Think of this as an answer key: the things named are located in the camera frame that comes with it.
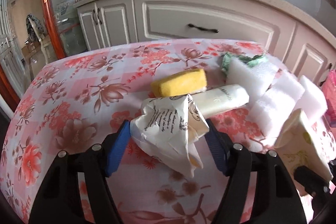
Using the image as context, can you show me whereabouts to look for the white drawer with black handle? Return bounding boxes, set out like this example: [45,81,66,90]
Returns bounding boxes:
[134,0,296,43]

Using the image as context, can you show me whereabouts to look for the pink-bagged trash bin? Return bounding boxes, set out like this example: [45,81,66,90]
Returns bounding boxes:
[322,77,336,119]

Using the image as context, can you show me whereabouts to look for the green striped cloth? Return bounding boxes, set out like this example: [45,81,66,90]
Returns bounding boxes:
[220,53,268,77]

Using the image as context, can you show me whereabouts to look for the white printed paper wrapper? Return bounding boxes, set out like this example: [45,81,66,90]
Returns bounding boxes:
[130,94,210,178]

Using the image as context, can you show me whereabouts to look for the white carved chair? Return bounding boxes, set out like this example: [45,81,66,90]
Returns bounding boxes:
[25,14,53,62]

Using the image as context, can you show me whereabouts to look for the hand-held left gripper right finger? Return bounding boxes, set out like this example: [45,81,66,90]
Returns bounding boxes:
[205,119,307,224]

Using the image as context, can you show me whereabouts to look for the white double-door base cabinet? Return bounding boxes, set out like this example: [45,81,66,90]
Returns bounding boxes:
[75,0,137,51]

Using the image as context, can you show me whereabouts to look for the white tube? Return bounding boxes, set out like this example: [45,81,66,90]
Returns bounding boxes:
[194,84,250,118]

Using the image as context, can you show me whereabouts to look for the pink floral tablecloth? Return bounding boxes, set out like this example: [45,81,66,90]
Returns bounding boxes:
[0,39,336,224]

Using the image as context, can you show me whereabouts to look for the smooth yellow sponge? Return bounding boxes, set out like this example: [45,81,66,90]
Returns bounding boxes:
[150,68,208,98]

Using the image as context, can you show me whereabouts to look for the cream floral packet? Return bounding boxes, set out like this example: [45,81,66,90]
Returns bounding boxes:
[274,108,334,182]

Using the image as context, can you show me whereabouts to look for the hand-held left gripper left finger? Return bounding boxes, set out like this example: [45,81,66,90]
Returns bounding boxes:
[28,120,130,224]

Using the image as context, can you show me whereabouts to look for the red wooden glass sliding door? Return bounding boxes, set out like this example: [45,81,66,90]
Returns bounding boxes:
[39,0,117,59]

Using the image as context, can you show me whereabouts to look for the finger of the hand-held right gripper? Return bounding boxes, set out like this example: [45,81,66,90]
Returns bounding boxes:
[293,166,331,197]

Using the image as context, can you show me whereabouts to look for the red wooden door frame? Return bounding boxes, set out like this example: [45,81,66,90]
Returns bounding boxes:
[0,67,21,109]

